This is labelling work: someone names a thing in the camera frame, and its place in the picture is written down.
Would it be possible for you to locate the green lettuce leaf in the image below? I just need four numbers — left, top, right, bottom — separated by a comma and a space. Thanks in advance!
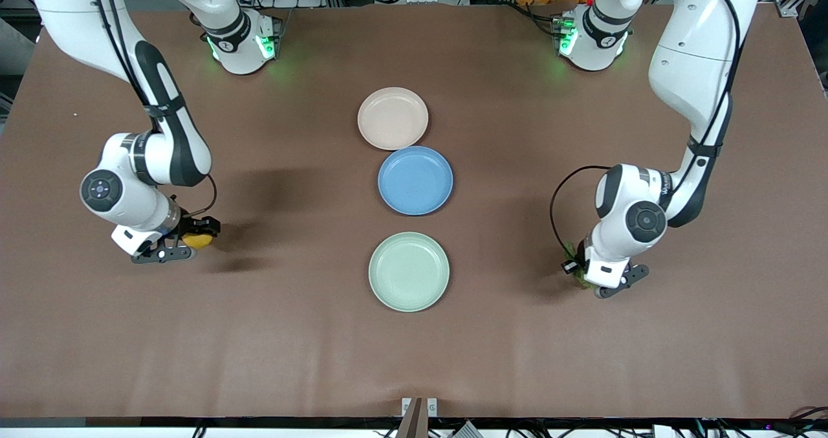
561, 240, 600, 290

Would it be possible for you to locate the brown paper table cover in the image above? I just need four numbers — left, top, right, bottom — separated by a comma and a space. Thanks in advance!
0, 3, 828, 421

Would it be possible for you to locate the pale green round plate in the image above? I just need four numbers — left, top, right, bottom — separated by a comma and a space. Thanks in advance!
368, 232, 451, 313

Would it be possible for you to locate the blue round plate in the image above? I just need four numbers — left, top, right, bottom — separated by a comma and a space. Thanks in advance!
378, 146, 454, 217

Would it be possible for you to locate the beige round plate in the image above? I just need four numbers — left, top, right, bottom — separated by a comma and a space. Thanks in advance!
357, 87, 430, 151

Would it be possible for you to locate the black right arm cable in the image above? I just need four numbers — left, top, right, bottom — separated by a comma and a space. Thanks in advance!
87, 0, 219, 221

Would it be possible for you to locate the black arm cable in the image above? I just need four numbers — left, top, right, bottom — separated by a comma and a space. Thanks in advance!
87, 0, 219, 221
549, 0, 743, 261

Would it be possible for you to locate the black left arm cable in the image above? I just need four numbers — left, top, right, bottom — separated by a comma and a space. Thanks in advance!
549, 0, 743, 261

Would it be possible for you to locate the metal mount bracket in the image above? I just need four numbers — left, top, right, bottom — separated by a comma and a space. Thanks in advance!
396, 397, 439, 438

